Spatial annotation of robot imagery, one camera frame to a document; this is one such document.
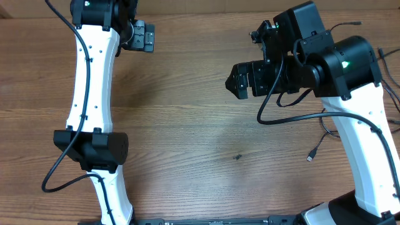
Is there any black USB cable bundle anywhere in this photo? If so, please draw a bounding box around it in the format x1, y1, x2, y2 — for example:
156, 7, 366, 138
306, 77, 400, 163

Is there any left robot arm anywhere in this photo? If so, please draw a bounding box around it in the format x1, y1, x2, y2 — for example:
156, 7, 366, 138
41, 0, 155, 224

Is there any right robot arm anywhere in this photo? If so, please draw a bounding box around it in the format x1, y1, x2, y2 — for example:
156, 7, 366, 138
225, 1, 399, 224

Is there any small black debris piece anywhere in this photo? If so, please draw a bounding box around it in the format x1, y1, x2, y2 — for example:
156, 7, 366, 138
233, 154, 243, 160

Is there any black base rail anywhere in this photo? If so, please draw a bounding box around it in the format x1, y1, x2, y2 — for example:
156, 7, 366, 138
77, 204, 310, 225

